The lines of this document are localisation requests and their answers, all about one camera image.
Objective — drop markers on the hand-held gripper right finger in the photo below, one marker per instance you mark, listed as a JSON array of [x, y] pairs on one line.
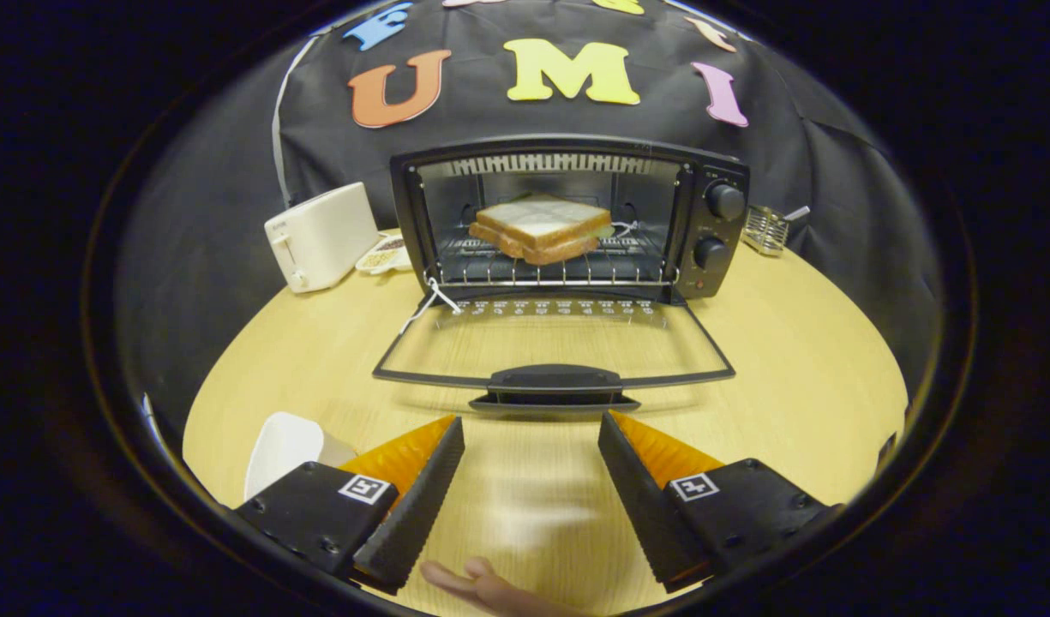
[[640, 506]]

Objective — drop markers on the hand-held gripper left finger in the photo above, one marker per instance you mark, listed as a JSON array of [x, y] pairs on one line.
[[422, 506]]

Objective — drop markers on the black toaster oven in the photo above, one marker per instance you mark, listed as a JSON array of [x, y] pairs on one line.
[[722, 236]]

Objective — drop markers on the toast sandwich with lettuce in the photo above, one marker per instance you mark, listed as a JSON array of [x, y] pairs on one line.
[[537, 227]]

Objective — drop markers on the white pop-up toaster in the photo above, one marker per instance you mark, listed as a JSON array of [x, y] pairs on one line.
[[323, 236]]

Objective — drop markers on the white plate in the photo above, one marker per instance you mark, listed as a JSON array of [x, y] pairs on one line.
[[284, 450]]

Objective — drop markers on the small white dish of seeds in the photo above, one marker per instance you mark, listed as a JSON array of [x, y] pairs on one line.
[[385, 254]]

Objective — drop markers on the black backdrop cloth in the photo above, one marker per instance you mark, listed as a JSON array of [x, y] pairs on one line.
[[790, 171]]

